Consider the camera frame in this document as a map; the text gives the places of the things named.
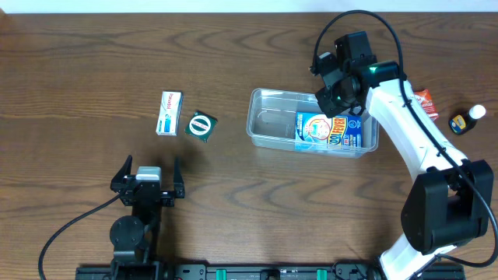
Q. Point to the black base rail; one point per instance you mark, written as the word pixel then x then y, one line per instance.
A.
pixel 338 271

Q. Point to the green Zam-Buk box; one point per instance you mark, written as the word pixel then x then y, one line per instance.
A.
pixel 201 126

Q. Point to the red Panadol ActiFast box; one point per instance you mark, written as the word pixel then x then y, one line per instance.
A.
pixel 426 102

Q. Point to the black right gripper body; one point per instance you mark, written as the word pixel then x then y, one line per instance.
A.
pixel 324 103

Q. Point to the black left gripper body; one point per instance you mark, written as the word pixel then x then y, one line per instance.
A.
pixel 147 193

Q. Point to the small dark medicine bottle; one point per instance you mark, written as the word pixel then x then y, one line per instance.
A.
pixel 464 122

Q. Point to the clear plastic container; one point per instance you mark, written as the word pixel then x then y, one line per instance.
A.
pixel 271 122

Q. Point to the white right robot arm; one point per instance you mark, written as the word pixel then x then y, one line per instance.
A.
pixel 449 203

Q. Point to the blue Cool Fever box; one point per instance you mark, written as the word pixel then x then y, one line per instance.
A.
pixel 318 132

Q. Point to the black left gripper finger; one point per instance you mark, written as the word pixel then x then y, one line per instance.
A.
pixel 178 180
pixel 118 182

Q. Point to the white Panadol box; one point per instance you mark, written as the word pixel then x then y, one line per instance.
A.
pixel 169 115

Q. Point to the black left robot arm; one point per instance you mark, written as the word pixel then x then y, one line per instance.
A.
pixel 135 236

